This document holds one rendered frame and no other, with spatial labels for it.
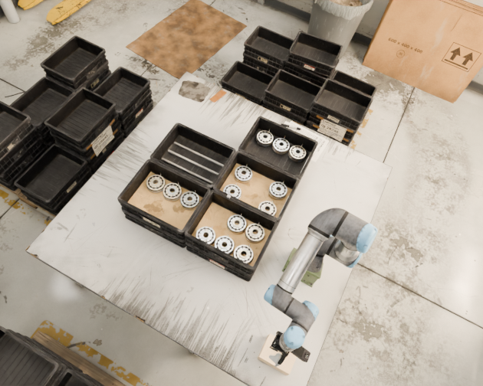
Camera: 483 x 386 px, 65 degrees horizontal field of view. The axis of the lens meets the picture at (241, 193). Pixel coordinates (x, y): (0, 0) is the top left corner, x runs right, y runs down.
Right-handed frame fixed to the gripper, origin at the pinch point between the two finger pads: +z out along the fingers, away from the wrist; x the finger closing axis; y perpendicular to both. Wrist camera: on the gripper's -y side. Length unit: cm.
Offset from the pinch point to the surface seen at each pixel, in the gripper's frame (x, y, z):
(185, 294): -3, 55, 17
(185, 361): 20, 45, 87
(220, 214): -47, 60, 4
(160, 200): -38, 92, 4
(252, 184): -73, 53, 4
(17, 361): 64, 115, 37
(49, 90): -92, 238, 48
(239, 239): -40, 44, 4
